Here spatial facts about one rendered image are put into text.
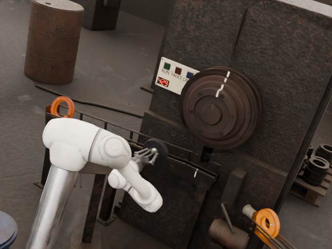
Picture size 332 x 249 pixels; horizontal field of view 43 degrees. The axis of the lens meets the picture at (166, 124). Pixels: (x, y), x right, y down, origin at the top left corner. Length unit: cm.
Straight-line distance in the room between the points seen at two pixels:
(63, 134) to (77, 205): 172
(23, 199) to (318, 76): 213
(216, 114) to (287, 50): 51
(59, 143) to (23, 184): 183
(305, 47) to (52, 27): 318
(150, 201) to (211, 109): 62
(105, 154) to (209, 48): 122
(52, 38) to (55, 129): 341
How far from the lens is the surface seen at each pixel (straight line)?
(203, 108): 231
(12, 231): 231
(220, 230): 249
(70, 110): 301
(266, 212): 233
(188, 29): 254
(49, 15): 486
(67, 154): 154
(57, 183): 159
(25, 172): 349
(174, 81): 261
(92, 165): 256
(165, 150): 232
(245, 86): 230
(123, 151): 149
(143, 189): 191
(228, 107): 227
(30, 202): 319
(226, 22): 245
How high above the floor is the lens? 197
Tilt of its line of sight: 25 degrees down
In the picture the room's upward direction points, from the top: 15 degrees clockwise
